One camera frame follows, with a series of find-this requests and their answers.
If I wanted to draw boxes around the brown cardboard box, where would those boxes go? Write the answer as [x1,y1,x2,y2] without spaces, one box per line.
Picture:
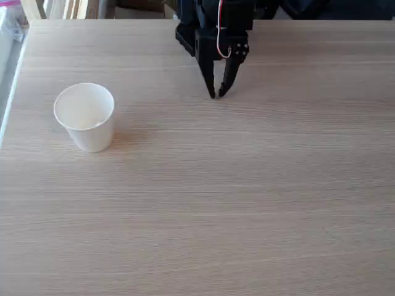
[114,0,180,20]

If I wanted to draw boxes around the light wooden slats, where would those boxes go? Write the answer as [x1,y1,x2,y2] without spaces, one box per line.
[20,0,115,21]

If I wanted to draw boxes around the white paper cup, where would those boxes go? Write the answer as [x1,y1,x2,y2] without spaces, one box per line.
[53,82,115,153]

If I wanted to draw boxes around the clear plastic bag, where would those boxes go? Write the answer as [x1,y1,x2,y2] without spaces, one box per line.
[0,0,30,43]

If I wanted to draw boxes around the white and red cable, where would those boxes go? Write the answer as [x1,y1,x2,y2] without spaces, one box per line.
[216,0,233,60]

